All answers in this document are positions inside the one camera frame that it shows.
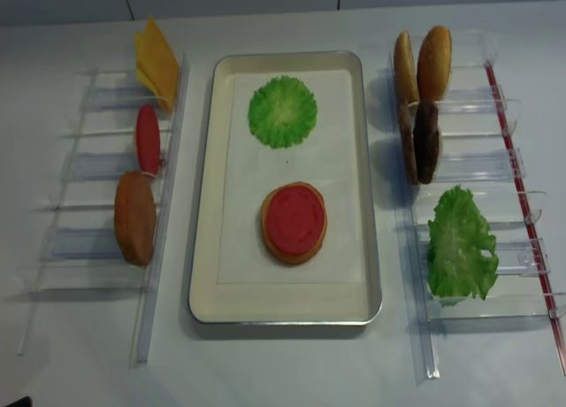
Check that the clear acrylic rack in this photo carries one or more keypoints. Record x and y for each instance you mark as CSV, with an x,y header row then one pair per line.
x,y
79,255
477,154

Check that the sesame bun top right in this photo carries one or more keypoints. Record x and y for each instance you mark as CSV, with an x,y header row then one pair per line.
x,y
434,64

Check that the brown meat patty left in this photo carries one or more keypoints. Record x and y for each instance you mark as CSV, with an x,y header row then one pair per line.
x,y
407,144

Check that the dark meat patty right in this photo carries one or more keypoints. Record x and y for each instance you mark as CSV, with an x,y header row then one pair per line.
x,y
426,140

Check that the yellow cheese slices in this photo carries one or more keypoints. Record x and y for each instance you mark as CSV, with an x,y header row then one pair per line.
x,y
156,66

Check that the sesame bun slice left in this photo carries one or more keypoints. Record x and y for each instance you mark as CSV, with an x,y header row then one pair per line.
x,y
404,70

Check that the toasted bottom bun slice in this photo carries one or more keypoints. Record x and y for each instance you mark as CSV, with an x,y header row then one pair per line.
x,y
292,254

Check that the metal baking tray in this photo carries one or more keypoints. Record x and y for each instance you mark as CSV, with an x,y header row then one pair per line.
x,y
234,279

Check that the leafy green lettuce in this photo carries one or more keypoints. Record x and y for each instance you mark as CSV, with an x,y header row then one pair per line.
x,y
461,253

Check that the clear acrylic rack right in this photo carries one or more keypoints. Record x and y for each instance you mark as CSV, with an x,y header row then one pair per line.
x,y
477,154

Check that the brown bun slice left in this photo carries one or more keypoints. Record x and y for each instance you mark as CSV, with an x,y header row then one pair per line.
x,y
135,218

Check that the clear acrylic rack left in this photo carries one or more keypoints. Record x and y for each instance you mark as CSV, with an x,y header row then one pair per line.
x,y
79,255

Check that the round green lettuce piece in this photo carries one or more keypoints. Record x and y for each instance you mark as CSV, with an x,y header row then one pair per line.
x,y
282,112

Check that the red tomato slice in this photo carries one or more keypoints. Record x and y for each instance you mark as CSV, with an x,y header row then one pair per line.
x,y
147,140
294,221

